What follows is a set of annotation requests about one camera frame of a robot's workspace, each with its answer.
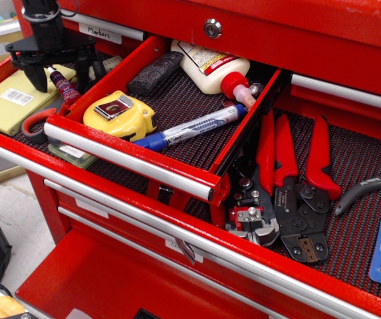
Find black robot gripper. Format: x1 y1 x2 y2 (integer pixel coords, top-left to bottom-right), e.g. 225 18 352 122
5 13 98 94

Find small red glue tube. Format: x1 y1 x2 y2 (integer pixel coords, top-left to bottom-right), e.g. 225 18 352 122
48 66 82 105

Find red small open drawer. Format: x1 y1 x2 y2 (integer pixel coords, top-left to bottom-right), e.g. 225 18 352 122
44 35 283 205

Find silver round drawer lock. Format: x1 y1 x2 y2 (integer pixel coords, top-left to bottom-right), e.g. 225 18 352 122
203 19 223 39

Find white wood glue bottle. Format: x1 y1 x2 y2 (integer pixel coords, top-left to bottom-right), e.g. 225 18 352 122
171 40 255 110

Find red bottom open drawer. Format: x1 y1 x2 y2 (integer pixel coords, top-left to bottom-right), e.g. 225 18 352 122
16 229 268 318

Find red wide open drawer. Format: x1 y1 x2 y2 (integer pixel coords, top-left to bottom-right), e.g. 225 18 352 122
0 25 381 319

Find red and grey scissors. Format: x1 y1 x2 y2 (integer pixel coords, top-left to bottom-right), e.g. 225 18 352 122
21 56 108 145

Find white ribbed plastic part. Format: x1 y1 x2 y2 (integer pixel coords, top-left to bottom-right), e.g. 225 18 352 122
88 55 123 80

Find white markers label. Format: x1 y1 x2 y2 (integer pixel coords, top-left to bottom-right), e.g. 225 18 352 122
78 23 122 44

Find yellow flat card package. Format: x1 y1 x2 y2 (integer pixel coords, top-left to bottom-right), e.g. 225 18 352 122
0 69 60 136

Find yellow tape measure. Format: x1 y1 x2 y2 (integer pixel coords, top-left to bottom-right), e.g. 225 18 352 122
83 90 158 142

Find clear small plastic case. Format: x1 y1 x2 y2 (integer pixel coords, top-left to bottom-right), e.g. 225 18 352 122
48 142 98 169

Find black foam eraser block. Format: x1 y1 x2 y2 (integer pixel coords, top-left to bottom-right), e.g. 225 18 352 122
127 51 184 97

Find blue BIC marker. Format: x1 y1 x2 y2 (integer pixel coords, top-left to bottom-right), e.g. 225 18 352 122
134 104 247 151

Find red tool chest cabinet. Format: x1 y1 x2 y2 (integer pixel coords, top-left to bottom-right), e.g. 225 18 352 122
12 0 381 319

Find small silver bolt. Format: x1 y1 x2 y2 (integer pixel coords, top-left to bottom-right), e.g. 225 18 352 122
249 83 260 96

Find yellow object bottom left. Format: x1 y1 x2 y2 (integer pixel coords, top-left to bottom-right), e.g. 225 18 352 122
0 296 26 318

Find red handled wire stripper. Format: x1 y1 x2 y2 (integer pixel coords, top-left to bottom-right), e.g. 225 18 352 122
225 110 279 247

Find red handled crimping tool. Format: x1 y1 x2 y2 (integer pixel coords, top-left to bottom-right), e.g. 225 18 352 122
273 114 342 264

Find grey handled cutter pliers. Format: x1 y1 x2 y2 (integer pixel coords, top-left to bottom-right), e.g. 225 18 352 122
333 175 381 217

